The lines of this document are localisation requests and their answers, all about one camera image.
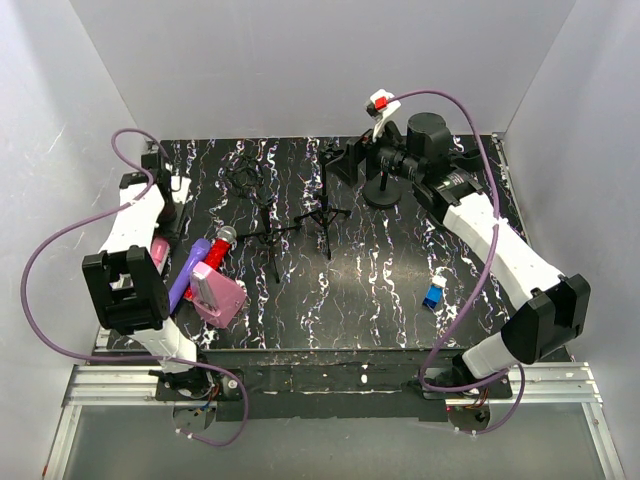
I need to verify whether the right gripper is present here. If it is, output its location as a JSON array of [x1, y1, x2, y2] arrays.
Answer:
[[325, 115, 424, 189]]

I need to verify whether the pink microphone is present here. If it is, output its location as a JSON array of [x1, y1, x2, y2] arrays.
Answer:
[[150, 236, 170, 274]]

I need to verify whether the purple microphone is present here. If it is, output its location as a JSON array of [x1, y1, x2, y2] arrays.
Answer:
[[168, 238, 211, 315]]

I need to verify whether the black round-base stand white mic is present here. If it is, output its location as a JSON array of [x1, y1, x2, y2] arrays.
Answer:
[[362, 170, 402, 210]]

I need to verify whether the red glitter microphone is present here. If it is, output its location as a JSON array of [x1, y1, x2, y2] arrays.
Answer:
[[201, 239, 231, 270]]

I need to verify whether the black tripod stand pink mic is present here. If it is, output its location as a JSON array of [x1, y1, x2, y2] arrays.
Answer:
[[294, 145, 352, 260]]

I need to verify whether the black tripod shock-mount stand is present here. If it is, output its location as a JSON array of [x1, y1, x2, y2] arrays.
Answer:
[[224, 154, 300, 284]]

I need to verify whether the black round-base stand purple mic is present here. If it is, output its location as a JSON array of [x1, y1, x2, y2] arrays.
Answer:
[[450, 148, 485, 174]]

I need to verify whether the white microphone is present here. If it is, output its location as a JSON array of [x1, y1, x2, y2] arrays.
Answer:
[[216, 225, 237, 246]]

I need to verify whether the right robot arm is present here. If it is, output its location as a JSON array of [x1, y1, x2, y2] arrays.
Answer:
[[325, 113, 591, 398]]

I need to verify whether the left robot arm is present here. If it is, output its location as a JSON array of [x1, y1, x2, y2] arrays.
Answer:
[[82, 152, 213, 400]]

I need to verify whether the pink metronome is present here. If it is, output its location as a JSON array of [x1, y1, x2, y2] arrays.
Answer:
[[190, 262, 247, 329]]

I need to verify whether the black marble mat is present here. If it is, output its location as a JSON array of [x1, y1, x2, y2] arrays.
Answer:
[[165, 137, 513, 349]]

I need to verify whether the blue white small toy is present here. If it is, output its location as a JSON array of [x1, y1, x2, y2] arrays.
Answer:
[[422, 275, 446, 309]]

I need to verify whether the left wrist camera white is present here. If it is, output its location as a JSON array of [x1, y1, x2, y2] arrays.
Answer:
[[170, 176, 191, 204]]

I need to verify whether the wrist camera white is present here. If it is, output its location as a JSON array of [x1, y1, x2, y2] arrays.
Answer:
[[170, 176, 191, 204], [365, 89, 401, 143]]

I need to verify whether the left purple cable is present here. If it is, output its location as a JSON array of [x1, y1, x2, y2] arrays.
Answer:
[[20, 128, 250, 447]]

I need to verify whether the purple cable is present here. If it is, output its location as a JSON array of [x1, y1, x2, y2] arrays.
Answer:
[[389, 89, 526, 436], [20, 128, 250, 447]]

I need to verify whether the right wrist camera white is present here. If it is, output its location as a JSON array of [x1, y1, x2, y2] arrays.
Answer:
[[365, 89, 401, 143]]

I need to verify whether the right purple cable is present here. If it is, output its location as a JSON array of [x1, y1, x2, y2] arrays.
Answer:
[[389, 89, 526, 436]]

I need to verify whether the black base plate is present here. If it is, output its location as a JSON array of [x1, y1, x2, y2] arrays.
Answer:
[[89, 345, 571, 424]]

